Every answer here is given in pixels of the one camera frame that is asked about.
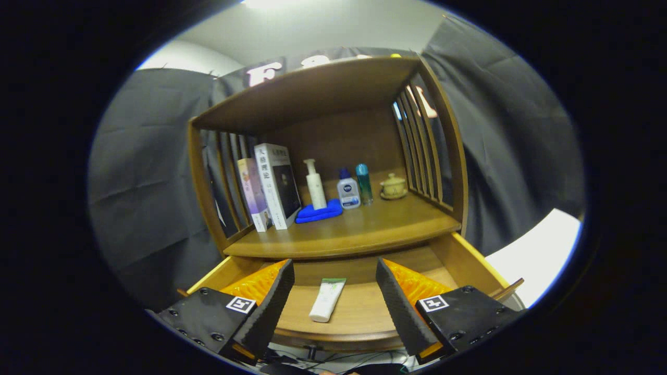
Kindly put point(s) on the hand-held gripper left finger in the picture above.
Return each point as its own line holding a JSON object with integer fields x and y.
{"x": 271, "y": 312}

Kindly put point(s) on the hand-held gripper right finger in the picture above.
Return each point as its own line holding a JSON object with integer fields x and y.
{"x": 398, "y": 312}

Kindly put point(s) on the wooden drawer with black knob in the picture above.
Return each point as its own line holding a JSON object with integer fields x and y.
{"x": 359, "y": 312}

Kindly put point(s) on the white tube with green end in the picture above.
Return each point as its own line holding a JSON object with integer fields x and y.
{"x": 327, "y": 302}

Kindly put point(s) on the wooden countertop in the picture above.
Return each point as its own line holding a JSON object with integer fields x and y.
{"x": 365, "y": 229}

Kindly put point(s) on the brown wooden cabinet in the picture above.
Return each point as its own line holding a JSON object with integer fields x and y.
{"x": 323, "y": 88}

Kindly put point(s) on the blue folded cloth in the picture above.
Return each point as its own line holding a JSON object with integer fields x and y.
{"x": 318, "y": 213}

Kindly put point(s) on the purple book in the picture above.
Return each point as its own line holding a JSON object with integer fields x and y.
{"x": 252, "y": 192}

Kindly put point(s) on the beige lidded teacup with saucer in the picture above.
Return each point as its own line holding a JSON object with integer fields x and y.
{"x": 393, "y": 186}

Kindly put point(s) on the white bottle with blue cap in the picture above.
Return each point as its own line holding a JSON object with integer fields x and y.
{"x": 348, "y": 192}

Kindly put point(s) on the white and black book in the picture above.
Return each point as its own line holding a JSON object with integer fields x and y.
{"x": 268, "y": 182}

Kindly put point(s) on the white pump bottle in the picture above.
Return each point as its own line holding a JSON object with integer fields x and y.
{"x": 316, "y": 190}

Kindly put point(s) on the teal bottle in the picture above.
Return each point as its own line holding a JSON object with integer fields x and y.
{"x": 364, "y": 185}

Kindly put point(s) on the white table surface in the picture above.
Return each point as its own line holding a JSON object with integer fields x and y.
{"x": 542, "y": 255}

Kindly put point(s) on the black backdrop cloth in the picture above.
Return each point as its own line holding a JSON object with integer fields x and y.
{"x": 146, "y": 172}

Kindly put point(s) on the ceiling light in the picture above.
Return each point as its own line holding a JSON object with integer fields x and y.
{"x": 271, "y": 3}

